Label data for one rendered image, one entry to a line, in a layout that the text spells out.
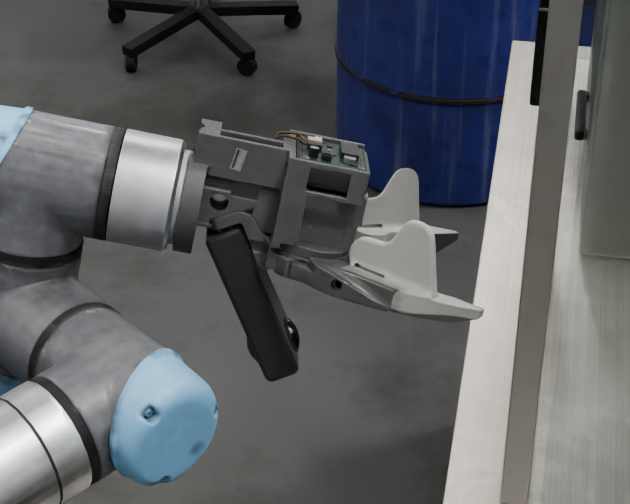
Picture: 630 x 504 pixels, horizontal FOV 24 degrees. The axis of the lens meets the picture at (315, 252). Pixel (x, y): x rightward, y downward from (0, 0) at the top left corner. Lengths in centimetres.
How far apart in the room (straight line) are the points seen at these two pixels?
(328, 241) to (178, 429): 16
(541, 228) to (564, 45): 20
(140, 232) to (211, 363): 241
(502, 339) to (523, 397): 39
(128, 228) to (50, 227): 5
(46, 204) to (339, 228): 19
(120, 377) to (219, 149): 16
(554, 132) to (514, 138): 102
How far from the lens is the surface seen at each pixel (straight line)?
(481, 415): 183
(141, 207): 93
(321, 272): 92
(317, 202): 94
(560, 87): 136
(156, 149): 94
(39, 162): 93
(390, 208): 102
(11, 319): 95
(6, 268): 96
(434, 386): 328
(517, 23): 366
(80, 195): 93
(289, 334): 99
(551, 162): 140
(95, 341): 91
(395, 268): 92
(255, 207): 95
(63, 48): 475
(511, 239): 215
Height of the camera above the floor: 209
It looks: 34 degrees down
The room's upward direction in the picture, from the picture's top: straight up
